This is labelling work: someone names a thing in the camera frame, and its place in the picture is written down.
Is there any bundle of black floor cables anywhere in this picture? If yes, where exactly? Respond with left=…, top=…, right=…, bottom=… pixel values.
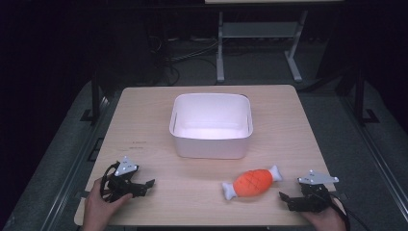
left=147, top=33, right=223, bottom=87

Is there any person's left hand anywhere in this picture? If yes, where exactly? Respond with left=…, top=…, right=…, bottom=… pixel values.
left=82, top=177, right=134, bottom=231

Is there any black looped gripper cable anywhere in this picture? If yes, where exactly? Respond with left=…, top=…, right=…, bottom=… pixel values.
left=99, top=161, right=121, bottom=203

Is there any orange toy meat on bone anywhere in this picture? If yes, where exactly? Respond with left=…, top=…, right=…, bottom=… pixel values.
left=221, top=165, right=284, bottom=201

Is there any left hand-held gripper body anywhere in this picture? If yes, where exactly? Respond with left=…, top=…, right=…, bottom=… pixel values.
left=101, top=156, right=142, bottom=203

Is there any black metal stand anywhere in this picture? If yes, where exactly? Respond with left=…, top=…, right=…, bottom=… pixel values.
left=79, top=71, right=104, bottom=125
left=351, top=68, right=381, bottom=127

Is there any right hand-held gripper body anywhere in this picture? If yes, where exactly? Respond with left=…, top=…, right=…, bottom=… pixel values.
left=296, top=169, right=340, bottom=214

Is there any person's right hand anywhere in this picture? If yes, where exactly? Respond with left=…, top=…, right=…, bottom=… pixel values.
left=300, top=197, right=348, bottom=231

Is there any white plastic bin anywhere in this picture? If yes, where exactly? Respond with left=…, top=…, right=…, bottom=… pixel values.
left=168, top=92, right=255, bottom=161

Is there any grey metal table frame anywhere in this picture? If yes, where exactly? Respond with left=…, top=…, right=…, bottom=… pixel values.
left=205, top=0, right=344, bottom=85

